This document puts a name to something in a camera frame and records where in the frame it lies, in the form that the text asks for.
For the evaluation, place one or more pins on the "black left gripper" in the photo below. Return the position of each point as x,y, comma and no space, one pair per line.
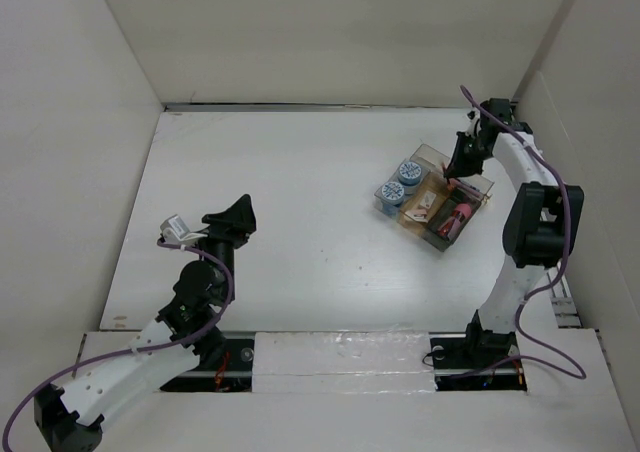
234,224

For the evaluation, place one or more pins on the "blue white round tub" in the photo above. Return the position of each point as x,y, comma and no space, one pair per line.
409,173
392,194

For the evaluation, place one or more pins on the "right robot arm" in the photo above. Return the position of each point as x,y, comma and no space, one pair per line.
539,232

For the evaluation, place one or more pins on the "orange red pen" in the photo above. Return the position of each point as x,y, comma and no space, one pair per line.
453,183

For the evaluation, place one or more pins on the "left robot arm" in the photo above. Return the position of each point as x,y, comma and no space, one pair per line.
182,336

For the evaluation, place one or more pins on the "clear desk organizer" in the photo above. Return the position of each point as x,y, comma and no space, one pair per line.
419,198

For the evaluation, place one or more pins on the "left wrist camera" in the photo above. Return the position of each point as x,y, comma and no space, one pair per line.
174,231

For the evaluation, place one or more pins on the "white eraser box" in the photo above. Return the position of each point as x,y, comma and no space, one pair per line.
427,200

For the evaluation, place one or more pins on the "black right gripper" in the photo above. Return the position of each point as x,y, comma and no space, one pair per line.
459,166

